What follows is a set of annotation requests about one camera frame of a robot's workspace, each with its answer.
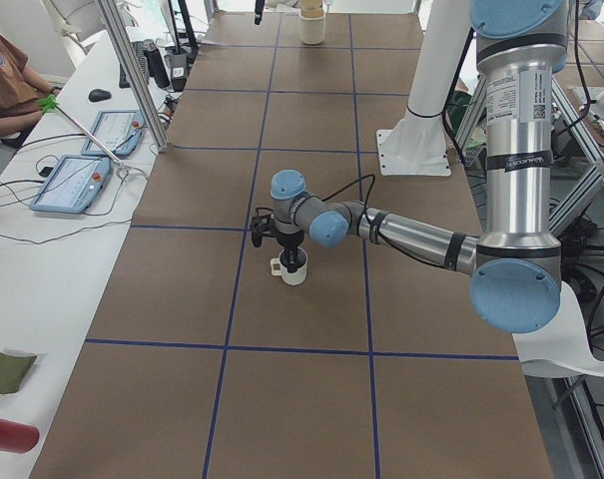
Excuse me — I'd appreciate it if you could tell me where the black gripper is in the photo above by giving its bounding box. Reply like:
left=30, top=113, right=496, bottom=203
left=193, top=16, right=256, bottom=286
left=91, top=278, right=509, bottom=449
left=279, top=233, right=304, bottom=271

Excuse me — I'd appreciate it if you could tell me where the white mug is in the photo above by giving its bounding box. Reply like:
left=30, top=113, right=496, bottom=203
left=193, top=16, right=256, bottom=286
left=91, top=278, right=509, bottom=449
left=270, top=248, right=307, bottom=286

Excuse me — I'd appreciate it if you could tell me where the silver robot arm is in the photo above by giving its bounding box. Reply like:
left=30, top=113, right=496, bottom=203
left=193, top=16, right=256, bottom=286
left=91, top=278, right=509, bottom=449
left=251, top=1, right=572, bottom=333

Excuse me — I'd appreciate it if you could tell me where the cream plastic basket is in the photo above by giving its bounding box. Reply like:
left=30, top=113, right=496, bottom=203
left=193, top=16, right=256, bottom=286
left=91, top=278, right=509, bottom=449
left=299, top=0, right=325, bottom=45

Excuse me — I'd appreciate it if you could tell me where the black water bottle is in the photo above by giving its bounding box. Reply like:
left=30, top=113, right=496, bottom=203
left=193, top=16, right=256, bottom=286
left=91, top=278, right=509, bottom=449
left=145, top=43, right=171, bottom=89

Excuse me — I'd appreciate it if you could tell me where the black keyboard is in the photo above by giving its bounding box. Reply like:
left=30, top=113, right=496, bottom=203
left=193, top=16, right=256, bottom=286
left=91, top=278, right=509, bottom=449
left=117, top=38, right=148, bottom=90

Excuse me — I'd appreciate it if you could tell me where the black computer mouse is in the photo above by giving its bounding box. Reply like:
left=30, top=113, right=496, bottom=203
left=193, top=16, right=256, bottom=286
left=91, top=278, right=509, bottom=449
left=88, top=89, right=112, bottom=103

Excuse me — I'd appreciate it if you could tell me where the upper teach pendant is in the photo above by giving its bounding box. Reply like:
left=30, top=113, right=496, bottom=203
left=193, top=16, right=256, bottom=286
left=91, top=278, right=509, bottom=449
left=90, top=110, right=146, bottom=158

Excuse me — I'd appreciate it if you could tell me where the teach pendant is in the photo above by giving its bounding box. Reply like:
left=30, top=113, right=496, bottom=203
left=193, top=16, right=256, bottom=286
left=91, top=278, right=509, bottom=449
left=29, top=155, right=111, bottom=215
left=90, top=110, right=146, bottom=158

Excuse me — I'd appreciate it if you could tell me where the lower teach pendant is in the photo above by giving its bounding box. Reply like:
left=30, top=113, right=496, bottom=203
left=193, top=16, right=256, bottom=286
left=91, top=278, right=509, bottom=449
left=29, top=155, right=111, bottom=215

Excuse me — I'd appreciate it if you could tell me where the metal rod green tip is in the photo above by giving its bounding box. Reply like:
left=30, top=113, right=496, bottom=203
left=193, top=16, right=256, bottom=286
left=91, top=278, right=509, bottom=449
left=37, top=94, right=122, bottom=166

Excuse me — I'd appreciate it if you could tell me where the person in brown shirt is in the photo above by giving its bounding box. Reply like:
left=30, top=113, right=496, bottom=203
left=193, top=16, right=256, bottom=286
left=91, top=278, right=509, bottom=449
left=0, top=34, right=61, bottom=148

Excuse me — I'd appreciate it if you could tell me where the white chair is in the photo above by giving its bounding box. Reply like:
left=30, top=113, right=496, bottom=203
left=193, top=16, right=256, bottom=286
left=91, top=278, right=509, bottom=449
left=512, top=282, right=604, bottom=379

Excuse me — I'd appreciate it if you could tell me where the green bean bag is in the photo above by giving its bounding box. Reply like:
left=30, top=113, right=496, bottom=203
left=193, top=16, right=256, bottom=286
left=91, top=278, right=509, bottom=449
left=0, top=351, right=37, bottom=395

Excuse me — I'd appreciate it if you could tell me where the red bottle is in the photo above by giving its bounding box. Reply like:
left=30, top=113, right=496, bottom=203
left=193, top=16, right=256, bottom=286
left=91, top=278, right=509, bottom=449
left=0, top=418, right=40, bottom=454

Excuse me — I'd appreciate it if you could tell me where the aluminium frame post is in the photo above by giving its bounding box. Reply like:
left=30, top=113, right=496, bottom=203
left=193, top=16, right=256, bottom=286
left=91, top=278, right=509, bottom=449
left=96, top=0, right=168, bottom=153

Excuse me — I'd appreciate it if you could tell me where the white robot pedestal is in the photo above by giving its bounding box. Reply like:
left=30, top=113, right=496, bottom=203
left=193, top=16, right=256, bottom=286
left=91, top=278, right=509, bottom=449
left=376, top=0, right=471, bottom=177

